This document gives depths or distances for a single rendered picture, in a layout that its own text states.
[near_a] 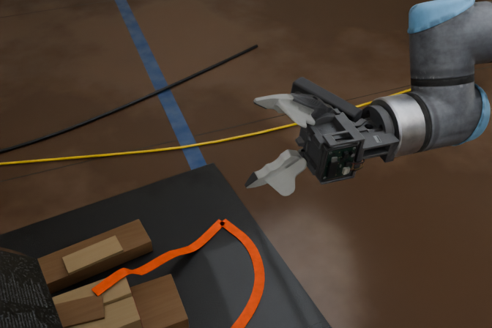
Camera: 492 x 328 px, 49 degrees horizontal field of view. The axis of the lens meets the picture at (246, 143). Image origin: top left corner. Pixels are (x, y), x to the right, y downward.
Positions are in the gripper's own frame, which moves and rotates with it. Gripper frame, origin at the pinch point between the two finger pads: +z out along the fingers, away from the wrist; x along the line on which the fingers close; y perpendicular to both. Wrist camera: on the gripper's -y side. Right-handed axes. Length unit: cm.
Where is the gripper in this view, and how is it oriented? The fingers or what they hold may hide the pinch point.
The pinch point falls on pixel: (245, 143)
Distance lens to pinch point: 73.4
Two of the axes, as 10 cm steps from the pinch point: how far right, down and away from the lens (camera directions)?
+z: -9.3, 1.7, -3.2
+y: 3.5, 6.2, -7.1
